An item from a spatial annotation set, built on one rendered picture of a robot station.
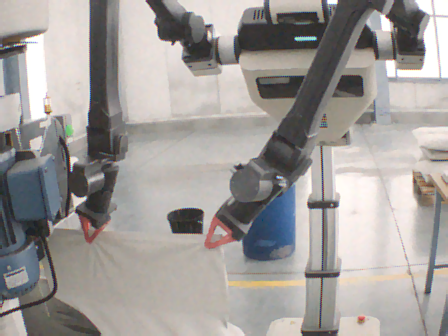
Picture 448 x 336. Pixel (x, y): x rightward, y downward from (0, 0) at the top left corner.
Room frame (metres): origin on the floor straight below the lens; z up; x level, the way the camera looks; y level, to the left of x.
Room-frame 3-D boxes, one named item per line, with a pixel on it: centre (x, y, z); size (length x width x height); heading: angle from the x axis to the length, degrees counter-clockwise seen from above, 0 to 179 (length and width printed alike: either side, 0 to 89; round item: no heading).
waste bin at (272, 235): (3.17, -0.28, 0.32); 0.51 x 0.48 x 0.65; 166
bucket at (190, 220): (3.43, 0.33, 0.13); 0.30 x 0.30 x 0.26
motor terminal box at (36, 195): (0.67, 0.31, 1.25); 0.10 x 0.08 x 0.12; 11
